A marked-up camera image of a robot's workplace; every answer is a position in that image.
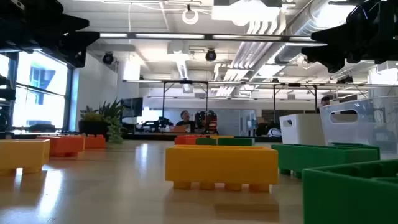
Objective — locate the person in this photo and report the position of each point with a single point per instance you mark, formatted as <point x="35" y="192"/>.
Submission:
<point x="186" y="115"/>
<point x="325" y="101"/>

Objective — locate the white black ball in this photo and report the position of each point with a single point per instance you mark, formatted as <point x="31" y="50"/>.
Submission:
<point x="274" y="132"/>

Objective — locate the clear plastic bin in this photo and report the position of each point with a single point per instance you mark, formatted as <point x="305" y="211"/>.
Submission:
<point x="367" y="133"/>

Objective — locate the yellow toy brick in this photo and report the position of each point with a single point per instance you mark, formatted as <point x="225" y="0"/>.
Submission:
<point x="220" y="165"/>
<point x="222" y="136"/>

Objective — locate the potted succulent plant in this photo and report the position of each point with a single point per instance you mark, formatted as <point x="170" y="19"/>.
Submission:
<point x="93" y="129"/>

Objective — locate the white plastic bin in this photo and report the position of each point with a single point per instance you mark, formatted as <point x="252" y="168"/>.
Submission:
<point x="301" y="130"/>

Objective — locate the red black robot equipment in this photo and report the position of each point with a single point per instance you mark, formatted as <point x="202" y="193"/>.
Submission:
<point x="209" y="121"/>

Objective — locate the white ceiling fixture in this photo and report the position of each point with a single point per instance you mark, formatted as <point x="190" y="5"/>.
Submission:
<point x="245" y="14"/>

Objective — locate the long linear ceiling light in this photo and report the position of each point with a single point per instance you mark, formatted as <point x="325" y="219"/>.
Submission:
<point x="169" y="36"/>

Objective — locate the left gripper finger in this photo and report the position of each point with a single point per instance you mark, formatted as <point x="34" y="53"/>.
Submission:
<point x="77" y="40"/>
<point x="65" y="23"/>

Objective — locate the black monitor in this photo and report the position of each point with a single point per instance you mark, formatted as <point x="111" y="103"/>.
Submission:
<point x="132" y="107"/>

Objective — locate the large window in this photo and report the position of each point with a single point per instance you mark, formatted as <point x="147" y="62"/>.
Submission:
<point x="40" y="93"/>

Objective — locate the silver ventilation duct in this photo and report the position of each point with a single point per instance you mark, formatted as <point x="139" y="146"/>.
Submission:
<point x="308" y="21"/>

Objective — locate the orange crate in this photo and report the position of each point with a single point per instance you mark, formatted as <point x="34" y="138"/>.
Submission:
<point x="178" y="128"/>

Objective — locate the black metal table frame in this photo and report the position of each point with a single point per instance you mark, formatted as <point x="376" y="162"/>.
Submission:
<point x="149" y="136"/>

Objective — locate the small yellow square brick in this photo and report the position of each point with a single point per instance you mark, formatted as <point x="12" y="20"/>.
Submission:
<point x="21" y="154"/>

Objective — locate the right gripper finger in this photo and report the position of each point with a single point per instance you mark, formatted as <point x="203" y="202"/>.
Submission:
<point x="339" y="33"/>
<point x="329" y="55"/>

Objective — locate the black ceiling spotlight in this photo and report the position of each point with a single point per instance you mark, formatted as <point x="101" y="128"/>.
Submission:
<point x="108" y="58"/>
<point x="211" y="55"/>

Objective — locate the black workstation frame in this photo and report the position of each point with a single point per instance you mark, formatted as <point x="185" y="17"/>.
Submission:
<point x="274" y="102"/>
<point x="163" y="105"/>

